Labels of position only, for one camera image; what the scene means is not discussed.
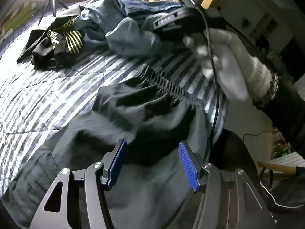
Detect green patterned pillow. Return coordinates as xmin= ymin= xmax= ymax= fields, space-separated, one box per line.
xmin=1 ymin=0 xmax=39 ymax=44

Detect striped blue white bedspread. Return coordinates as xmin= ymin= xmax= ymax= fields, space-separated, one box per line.
xmin=1 ymin=31 xmax=229 ymax=192

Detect black lamp tripod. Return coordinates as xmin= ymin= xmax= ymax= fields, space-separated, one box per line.
xmin=38 ymin=0 xmax=68 ymax=25

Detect white gloved right hand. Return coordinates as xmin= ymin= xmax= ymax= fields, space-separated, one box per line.
xmin=183 ymin=28 xmax=272 ymax=101

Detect blue denim jeans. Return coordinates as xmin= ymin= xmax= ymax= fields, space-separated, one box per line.
xmin=74 ymin=0 xmax=181 ymax=57

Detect black yellow striped garment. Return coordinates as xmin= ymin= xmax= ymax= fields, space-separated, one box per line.
xmin=17 ymin=7 xmax=84 ymax=70

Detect black sleeved right forearm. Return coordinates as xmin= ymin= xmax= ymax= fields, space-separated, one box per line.
xmin=253 ymin=72 xmax=304 ymax=157

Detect dark grey pants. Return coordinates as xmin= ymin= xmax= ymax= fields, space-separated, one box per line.
xmin=2 ymin=65 xmax=210 ymax=228

